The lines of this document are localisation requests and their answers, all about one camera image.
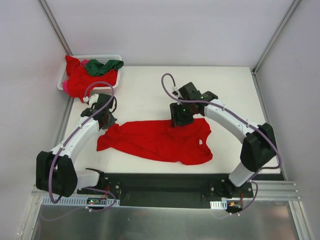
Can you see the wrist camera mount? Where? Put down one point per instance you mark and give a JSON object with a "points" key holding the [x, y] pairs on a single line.
{"points": [[176, 94], [91, 100]]}

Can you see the right white slotted cable duct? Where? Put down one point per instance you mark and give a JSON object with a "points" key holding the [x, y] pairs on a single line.
{"points": [[219, 205]]}

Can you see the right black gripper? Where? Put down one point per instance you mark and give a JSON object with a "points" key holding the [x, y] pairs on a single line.
{"points": [[180, 120]]}

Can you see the white slotted cable duct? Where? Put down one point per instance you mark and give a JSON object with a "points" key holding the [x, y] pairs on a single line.
{"points": [[82, 201], [219, 205]]}

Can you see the red t shirt in basket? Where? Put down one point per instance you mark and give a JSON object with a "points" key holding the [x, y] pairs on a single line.
{"points": [[79, 80]]}

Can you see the left white slotted cable duct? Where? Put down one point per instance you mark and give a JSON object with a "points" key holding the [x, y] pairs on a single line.
{"points": [[82, 201]]}

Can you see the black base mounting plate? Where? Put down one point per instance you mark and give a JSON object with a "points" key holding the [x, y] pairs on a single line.
{"points": [[163, 190]]}

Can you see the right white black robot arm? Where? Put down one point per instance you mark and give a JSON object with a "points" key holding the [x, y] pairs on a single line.
{"points": [[258, 141]]}

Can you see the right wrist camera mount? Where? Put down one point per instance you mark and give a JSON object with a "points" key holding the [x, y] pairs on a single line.
{"points": [[176, 94]]}

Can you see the red t shirt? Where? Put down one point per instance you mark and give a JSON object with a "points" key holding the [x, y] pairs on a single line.
{"points": [[157, 140], [79, 80]]}

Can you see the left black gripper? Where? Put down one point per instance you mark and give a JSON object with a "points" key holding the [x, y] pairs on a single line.
{"points": [[107, 121]]}

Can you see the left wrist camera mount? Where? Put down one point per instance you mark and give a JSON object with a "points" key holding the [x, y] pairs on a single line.
{"points": [[91, 100]]}

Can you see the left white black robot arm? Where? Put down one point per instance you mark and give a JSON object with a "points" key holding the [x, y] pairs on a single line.
{"points": [[55, 170]]}

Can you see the green t shirt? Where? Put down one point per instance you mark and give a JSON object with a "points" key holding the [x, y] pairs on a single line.
{"points": [[97, 69]]}

